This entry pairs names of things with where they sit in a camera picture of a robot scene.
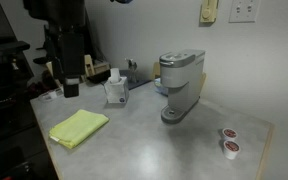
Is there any yellow towel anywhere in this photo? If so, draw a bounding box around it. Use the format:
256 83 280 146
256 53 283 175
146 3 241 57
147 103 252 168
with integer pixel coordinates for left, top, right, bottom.
49 109 109 149

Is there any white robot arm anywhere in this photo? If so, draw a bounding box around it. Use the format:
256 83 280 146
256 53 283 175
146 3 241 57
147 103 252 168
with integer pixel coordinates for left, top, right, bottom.
23 0 85 98

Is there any dark blue mat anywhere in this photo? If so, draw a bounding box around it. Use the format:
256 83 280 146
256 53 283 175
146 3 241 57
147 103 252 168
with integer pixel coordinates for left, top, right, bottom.
100 69 152 91

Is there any metal figurine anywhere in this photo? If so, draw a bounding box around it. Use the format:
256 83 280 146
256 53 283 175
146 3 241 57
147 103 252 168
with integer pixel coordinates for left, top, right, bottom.
125 58 137 83

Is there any white tissue box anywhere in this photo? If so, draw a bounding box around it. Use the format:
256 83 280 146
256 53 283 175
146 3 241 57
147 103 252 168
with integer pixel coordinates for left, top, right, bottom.
104 68 129 104

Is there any grey coffee machine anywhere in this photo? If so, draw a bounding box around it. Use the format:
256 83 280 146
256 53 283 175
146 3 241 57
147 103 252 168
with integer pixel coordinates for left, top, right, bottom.
159 49 206 124

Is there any wooden chair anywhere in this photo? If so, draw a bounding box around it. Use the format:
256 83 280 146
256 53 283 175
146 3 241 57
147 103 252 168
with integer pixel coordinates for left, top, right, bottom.
45 54 96 84

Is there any clear plastic container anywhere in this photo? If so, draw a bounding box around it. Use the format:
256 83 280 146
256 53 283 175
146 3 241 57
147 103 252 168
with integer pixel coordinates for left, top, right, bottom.
38 88 63 102

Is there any upper coffee pod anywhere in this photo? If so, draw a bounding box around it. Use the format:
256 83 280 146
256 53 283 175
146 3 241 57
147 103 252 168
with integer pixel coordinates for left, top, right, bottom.
222 128 238 141

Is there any coffee pod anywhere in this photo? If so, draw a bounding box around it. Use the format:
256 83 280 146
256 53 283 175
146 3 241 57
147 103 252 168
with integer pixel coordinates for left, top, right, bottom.
222 128 238 141
223 141 241 160

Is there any lower coffee pod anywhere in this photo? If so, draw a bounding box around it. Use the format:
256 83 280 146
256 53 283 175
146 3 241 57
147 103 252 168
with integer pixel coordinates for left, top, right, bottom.
223 141 241 160

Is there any white wall switch plate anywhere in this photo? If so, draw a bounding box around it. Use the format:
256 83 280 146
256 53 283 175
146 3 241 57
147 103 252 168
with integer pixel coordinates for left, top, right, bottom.
229 0 261 23

